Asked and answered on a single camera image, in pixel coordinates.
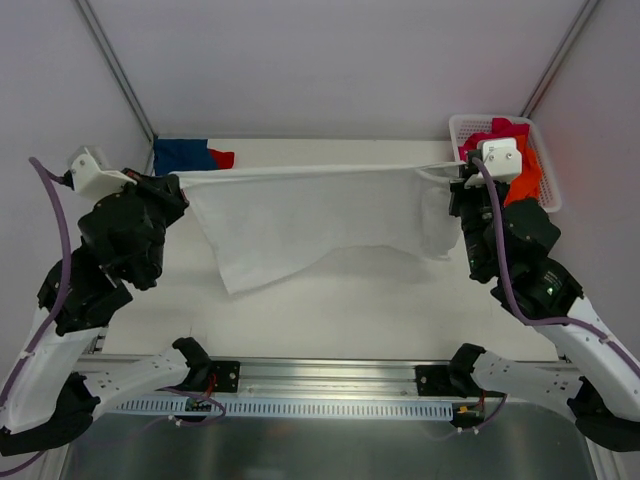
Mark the white t shirt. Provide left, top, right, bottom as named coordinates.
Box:
left=178, top=164, right=461, bottom=294

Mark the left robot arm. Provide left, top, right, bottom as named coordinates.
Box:
left=1, top=169, right=211, bottom=456

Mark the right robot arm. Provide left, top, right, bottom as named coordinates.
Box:
left=447, top=180, right=639, bottom=453

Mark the orange t shirt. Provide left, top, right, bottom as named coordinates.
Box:
left=503, top=147, right=542, bottom=207

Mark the white plastic basket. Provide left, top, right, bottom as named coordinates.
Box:
left=449, top=114, right=562, bottom=213

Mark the pink t shirt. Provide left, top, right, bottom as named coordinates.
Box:
left=458, top=117, right=530, bottom=161

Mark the folded blue t shirt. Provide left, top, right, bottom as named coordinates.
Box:
left=153, top=139, right=218, bottom=176

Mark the folded red t shirt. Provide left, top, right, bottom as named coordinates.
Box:
left=208, top=149, right=236, bottom=170

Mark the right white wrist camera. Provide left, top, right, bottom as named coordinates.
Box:
left=463, top=137, right=522, bottom=188

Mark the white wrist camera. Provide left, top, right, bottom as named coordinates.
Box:
left=463, top=137, right=522, bottom=188
left=67, top=146, right=136, bottom=203

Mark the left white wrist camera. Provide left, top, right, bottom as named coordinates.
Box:
left=67, top=146, right=136, bottom=203

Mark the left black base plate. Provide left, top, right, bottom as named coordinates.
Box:
left=182, top=360, right=241, bottom=395

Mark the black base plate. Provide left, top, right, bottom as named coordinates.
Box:
left=414, top=363, right=504, bottom=398
left=182, top=360, right=241, bottom=395

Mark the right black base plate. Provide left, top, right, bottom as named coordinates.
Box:
left=414, top=363, right=504, bottom=398

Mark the white slotted cable duct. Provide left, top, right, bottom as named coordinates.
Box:
left=114, top=395, right=454, bottom=422

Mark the right aluminium frame post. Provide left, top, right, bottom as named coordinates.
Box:
left=520, top=0, right=603, bottom=118

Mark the aluminium frame post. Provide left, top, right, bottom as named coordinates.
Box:
left=72, top=0, right=156, bottom=144
left=520, top=0, right=603, bottom=118

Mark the aluminium mounting rail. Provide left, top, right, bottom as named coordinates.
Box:
left=236, top=358, right=428, bottom=400

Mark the left aluminium frame post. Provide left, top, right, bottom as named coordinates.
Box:
left=72, top=0, right=156, bottom=144

